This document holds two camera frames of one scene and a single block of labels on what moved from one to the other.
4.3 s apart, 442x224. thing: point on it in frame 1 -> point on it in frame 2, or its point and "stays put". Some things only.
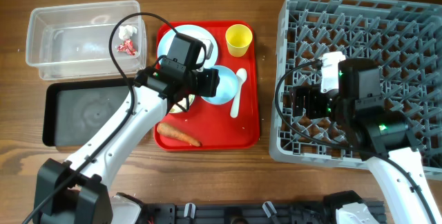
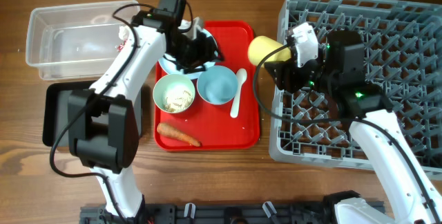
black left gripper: (210, 82) -> (195, 55)
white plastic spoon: (242, 76) stays put
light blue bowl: (227, 86) stays put
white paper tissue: (126, 32) stays put
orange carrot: (167, 130) stays put
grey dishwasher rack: (405, 37) stays put
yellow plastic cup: (238, 37) -> (260, 46)
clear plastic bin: (72, 41) stays put
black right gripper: (302, 101) -> (284, 75)
